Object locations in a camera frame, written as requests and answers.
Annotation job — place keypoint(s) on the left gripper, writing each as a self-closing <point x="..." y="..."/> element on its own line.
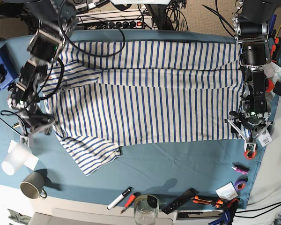
<point x="250" y="135"/>

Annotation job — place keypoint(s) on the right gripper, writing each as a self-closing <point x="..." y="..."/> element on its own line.
<point x="32" y="123"/>

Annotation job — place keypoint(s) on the blue white striped T-shirt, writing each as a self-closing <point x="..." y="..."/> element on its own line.
<point x="150" y="92"/>

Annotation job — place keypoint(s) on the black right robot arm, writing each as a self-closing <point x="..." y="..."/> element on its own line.
<point x="57" y="21"/>

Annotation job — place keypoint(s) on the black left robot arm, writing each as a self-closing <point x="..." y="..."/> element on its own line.
<point x="251" y="25"/>

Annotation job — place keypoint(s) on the orange tape roll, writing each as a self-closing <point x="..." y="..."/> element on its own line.
<point x="250" y="154"/>

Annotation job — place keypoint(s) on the white labelled package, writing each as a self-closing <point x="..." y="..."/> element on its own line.
<point x="265" y="138"/>

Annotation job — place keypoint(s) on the small battery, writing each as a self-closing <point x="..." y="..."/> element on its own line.
<point x="16" y="125"/>

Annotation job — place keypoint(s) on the purple glue bottle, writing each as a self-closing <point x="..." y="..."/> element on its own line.
<point x="240" y="169"/>

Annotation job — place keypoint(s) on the metal hex key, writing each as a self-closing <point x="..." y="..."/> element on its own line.
<point x="9" y="126"/>

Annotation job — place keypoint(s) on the white plastic cup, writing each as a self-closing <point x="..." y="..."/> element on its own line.
<point x="16" y="157"/>

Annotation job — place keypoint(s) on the purple tape roll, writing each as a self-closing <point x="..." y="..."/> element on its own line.
<point x="240" y="184"/>

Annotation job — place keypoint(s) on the teal table cloth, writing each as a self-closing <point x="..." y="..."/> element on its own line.
<point x="166" y="169"/>

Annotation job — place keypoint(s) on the white small box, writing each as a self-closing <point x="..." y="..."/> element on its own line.
<point x="227" y="192"/>

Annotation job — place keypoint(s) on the blue block with knob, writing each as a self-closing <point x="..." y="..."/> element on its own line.
<point x="8" y="73"/>

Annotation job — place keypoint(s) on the black square box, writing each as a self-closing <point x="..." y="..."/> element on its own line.
<point x="277" y="88"/>

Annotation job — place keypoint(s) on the red cube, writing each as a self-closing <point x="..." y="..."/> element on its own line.
<point x="269" y="85"/>

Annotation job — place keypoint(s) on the grey ceramic mug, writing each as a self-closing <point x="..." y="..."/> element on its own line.
<point x="33" y="186"/>

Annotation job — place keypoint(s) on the orange utility knife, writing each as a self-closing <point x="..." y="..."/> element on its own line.
<point x="207" y="200"/>

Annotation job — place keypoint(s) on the blue black clamp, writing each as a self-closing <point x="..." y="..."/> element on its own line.
<point x="228" y="214"/>

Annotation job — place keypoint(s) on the crumpled printed paper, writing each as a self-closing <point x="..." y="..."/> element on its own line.
<point x="272" y="71"/>

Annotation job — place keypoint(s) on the black remote control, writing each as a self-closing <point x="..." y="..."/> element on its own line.
<point x="179" y="201"/>

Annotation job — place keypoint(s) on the orange black clamp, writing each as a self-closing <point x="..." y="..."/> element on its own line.
<point x="276" y="50"/>

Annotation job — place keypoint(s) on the grey green cloth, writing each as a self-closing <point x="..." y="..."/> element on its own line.
<point x="18" y="218"/>

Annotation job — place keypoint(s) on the white marker pen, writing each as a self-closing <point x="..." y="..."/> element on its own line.
<point x="118" y="199"/>

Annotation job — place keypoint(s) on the clear wine glass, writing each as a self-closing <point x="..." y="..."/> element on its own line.
<point x="146" y="208"/>

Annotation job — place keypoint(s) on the white power strip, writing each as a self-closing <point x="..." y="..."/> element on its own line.
<point x="130" y="19"/>

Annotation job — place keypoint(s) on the red handled screwdriver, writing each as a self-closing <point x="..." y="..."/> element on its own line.
<point x="130" y="201"/>

